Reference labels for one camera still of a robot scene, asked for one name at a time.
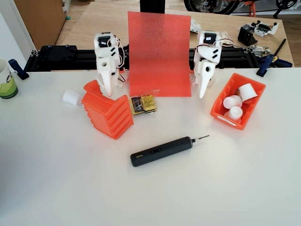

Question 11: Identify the black handled screwdriver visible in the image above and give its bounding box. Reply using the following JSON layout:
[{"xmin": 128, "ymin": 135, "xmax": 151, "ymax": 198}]
[{"xmin": 223, "ymin": 42, "xmax": 243, "ymax": 49}]

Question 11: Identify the yellow and black packet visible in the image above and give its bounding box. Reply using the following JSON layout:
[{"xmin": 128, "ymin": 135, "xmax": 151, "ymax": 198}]
[{"xmin": 128, "ymin": 94, "xmax": 158, "ymax": 116}]

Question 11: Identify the white and green mug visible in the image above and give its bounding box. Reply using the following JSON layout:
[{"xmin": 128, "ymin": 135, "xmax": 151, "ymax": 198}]
[{"xmin": 0, "ymin": 57, "xmax": 19, "ymax": 99}]

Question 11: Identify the white coffee pod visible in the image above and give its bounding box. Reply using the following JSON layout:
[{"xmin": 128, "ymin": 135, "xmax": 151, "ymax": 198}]
[
  {"xmin": 223, "ymin": 105, "xmax": 244, "ymax": 121},
  {"xmin": 237, "ymin": 82, "xmax": 259, "ymax": 102},
  {"xmin": 222, "ymin": 95, "xmax": 243, "ymax": 110},
  {"xmin": 62, "ymin": 89, "xmax": 83, "ymax": 106}
]

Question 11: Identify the silver metal clamp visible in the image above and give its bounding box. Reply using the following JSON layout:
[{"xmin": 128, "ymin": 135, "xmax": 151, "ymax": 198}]
[{"xmin": 244, "ymin": 45, "xmax": 271, "ymax": 57}]

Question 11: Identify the red foam sheet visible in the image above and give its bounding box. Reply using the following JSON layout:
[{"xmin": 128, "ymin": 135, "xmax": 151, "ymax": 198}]
[{"xmin": 127, "ymin": 10, "xmax": 192, "ymax": 97}]

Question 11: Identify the black bicycle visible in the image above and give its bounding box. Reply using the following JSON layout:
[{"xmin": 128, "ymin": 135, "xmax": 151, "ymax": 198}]
[{"xmin": 183, "ymin": 0, "xmax": 250, "ymax": 15}]

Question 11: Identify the blue clamp handle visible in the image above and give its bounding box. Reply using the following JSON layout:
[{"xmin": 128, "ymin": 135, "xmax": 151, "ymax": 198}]
[{"xmin": 8, "ymin": 59, "xmax": 30, "ymax": 80}]

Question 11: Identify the white device with circuit board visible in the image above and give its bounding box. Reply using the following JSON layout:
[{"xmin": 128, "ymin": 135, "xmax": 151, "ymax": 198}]
[{"xmin": 250, "ymin": 20, "xmax": 280, "ymax": 37}]

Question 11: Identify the black aluminium rail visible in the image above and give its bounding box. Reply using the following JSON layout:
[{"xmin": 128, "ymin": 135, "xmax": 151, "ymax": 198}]
[{"xmin": 23, "ymin": 47, "xmax": 263, "ymax": 72}]

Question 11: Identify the dark grey electric screwdriver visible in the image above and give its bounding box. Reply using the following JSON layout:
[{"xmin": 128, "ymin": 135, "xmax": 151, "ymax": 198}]
[{"xmin": 130, "ymin": 134, "xmax": 210, "ymax": 167}]

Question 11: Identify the orange stand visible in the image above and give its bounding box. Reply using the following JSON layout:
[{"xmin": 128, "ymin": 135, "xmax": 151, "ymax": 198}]
[{"xmin": 248, "ymin": 0, "xmax": 257, "ymax": 17}]

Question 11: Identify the orange bin with white label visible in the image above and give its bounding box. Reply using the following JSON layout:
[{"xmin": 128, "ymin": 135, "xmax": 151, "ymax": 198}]
[{"xmin": 210, "ymin": 73, "xmax": 266, "ymax": 131}]

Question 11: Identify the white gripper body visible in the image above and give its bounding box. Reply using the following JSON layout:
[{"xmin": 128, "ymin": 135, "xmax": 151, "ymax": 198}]
[
  {"xmin": 193, "ymin": 58, "xmax": 216, "ymax": 82},
  {"xmin": 96, "ymin": 56, "xmax": 119, "ymax": 75}
]

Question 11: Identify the white fixed gripper finger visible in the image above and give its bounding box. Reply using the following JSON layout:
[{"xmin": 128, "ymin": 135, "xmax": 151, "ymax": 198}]
[
  {"xmin": 101, "ymin": 72, "xmax": 113, "ymax": 97},
  {"xmin": 198, "ymin": 76, "xmax": 212, "ymax": 99}
]

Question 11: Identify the black printed part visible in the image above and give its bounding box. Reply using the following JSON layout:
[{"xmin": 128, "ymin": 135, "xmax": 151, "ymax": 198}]
[{"xmin": 237, "ymin": 24, "xmax": 257, "ymax": 47}]

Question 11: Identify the black upright post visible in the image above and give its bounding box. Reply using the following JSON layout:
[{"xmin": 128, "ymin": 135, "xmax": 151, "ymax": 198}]
[{"xmin": 140, "ymin": 0, "xmax": 165, "ymax": 13}]

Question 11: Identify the orange plastic bin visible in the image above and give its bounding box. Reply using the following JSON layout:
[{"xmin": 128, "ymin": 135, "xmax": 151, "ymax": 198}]
[{"xmin": 81, "ymin": 80, "xmax": 135, "ymax": 141}]

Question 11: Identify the blue clamp with black bar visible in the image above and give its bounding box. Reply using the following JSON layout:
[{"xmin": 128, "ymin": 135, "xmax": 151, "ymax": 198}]
[{"xmin": 256, "ymin": 39, "xmax": 292, "ymax": 77}]

